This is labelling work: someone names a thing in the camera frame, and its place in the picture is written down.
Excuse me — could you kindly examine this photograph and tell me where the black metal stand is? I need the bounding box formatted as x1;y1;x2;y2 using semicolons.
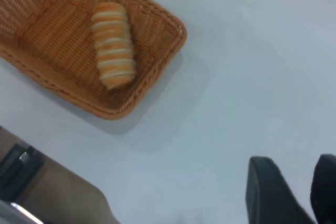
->
0;144;45;201

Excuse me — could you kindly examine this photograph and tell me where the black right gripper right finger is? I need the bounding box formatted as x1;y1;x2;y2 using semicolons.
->
310;154;336;224

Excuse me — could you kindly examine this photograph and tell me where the striped orange bread roll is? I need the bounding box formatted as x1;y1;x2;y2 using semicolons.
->
91;2;137;90

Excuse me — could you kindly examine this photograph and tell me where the silver metal rail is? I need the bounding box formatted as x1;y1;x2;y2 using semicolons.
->
0;200;48;224

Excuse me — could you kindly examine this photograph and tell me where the woven orange wicker basket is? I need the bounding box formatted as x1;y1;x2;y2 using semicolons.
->
0;0;188;121

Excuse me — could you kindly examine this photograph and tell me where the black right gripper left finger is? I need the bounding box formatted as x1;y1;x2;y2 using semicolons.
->
246;156;316;224

